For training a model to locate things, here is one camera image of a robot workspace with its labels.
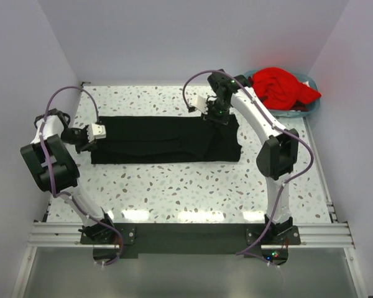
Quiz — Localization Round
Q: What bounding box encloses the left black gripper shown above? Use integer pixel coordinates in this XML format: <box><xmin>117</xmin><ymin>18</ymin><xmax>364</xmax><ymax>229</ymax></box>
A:
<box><xmin>61</xmin><ymin>124</ymin><xmax>98</xmax><ymax>154</ymax></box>

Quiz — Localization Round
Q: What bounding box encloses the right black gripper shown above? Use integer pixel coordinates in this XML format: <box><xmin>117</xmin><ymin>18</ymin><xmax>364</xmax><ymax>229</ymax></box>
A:
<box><xmin>201</xmin><ymin>98</ymin><xmax>233</xmax><ymax>128</ymax></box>

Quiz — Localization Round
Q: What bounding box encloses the black t shirt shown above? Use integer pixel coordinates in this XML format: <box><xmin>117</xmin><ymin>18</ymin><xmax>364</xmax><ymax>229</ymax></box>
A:
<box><xmin>91</xmin><ymin>115</ymin><xmax>241</xmax><ymax>165</ymax></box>

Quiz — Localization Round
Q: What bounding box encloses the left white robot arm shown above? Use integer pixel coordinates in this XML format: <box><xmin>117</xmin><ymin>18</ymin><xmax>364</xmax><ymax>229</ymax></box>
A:
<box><xmin>20</xmin><ymin>109</ymin><xmax>119</xmax><ymax>244</ymax></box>

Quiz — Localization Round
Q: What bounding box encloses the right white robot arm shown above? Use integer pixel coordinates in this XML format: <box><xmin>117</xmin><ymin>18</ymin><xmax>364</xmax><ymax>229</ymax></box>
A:
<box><xmin>200</xmin><ymin>70</ymin><xmax>301</xmax><ymax>244</ymax></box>

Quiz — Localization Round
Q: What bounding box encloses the red t shirt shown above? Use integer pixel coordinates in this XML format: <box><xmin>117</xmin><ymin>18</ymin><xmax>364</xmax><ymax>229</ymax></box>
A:
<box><xmin>249</xmin><ymin>67</ymin><xmax>321</xmax><ymax>111</ymax></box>

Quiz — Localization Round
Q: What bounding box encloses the teal plastic laundry basket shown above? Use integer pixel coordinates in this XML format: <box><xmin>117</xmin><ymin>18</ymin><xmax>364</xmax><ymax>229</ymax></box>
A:
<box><xmin>244</xmin><ymin>69</ymin><xmax>320</xmax><ymax>118</ymax></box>

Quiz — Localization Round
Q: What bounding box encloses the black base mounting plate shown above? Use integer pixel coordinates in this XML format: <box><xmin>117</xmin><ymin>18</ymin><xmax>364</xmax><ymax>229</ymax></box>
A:
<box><xmin>79</xmin><ymin>223</ymin><xmax>302</xmax><ymax>264</ymax></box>

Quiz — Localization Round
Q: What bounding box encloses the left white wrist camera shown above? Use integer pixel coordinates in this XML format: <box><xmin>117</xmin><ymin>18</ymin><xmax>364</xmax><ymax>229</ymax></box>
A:
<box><xmin>86</xmin><ymin>123</ymin><xmax>106</xmax><ymax>143</ymax></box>

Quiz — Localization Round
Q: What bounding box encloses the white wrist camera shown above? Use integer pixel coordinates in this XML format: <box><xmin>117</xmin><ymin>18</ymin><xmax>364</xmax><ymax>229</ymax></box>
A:
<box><xmin>86</xmin><ymin>123</ymin><xmax>106</xmax><ymax>143</ymax></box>
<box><xmin>188</xmin><ymin>96</ymin><xmax>208</xmax><ymax>114</ymax></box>

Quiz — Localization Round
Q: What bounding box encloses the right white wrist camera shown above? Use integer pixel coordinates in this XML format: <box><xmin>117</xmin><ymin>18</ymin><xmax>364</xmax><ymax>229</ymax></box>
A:
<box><xmin>188</xmin><ymin>96</ymin><xmax>208</xmax><ymax>114</ymax></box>

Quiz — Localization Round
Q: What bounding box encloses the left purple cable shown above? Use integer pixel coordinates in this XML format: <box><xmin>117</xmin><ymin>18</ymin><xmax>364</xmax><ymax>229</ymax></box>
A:
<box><xmin>39</xmin><ymin>86</ymin><xmax>125</xmax><ymax>266</ymax></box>

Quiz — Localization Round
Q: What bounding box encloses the purple cable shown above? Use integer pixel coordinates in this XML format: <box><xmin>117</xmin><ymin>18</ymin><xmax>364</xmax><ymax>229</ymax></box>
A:
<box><xmin>39</xmin><ymin>86</ymin><xmax>125</xmax><ymax>266</ymax></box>
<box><xmin>183</xmin><ymin>70</ymin><xmax>315</xmax><ymax>261</ymax></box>

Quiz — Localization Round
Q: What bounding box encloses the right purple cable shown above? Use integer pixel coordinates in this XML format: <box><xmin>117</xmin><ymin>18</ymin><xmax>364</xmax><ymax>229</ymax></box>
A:
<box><xmin>183</xmin><ymin>70</ymin><xmax>315</xmax><ymax>261</ymax></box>

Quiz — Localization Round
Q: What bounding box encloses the aluminium extrusion rail frame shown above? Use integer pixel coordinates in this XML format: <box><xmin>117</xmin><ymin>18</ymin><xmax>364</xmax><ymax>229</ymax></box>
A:
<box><xmin>11</xmin><ymin>81</ymin><xmax>369</xmax><ymax>298</ymax></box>

